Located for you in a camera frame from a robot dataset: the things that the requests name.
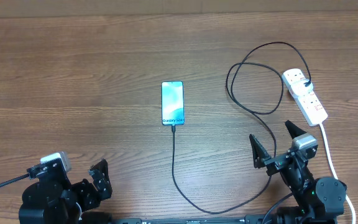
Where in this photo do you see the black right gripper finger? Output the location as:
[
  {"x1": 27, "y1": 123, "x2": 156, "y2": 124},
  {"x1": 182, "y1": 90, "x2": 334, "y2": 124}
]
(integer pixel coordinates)
[
  {"x1": 249, "y1": 134, "x2": 272, "y2": 169},
  {"x1": 285, "y1": 120, "x2": 306, "y2": 139}
]

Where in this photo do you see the white power strip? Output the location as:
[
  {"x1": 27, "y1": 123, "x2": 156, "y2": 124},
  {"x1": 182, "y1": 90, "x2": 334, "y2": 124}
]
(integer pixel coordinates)
[{"x1": 282, "y1": 68, "x2": 328, "y2": 126}]

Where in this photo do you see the black USB charging cable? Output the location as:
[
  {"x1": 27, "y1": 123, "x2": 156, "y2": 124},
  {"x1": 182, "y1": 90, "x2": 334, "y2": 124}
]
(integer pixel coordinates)
[{"x1": 171, "y1": 41, "x2": 313, "y2": 215}]

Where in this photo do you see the Samsung Galaxy smartphone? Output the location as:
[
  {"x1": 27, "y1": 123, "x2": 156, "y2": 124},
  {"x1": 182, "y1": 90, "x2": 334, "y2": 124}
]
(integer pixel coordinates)
[{"x1": 161, "y1": 81, "x2": 185, "y2": 126}]

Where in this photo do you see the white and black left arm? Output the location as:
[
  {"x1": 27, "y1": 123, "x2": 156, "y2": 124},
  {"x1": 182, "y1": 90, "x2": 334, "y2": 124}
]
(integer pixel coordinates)
[{"x1": 0, "y1": 152, "x2": 113, "y2": 224}]

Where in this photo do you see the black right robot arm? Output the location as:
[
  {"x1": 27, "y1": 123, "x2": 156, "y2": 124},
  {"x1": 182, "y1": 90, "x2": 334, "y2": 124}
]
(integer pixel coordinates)
[{"x1": 244, "y1": 120, "x2": 347, "y2": 223}]

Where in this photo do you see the white USB charger plug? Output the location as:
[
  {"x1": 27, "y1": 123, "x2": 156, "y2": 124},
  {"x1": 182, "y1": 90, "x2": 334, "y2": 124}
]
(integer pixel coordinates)
[{"x1": 290, "y1": 79, "x2": 314, "y2": 98}]

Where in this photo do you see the white power strip cord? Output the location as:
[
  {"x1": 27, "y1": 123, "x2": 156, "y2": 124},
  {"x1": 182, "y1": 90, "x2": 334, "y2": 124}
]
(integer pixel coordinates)
[{"x1": 318, "y1": 123, "x2": 357, "y2": 224}]

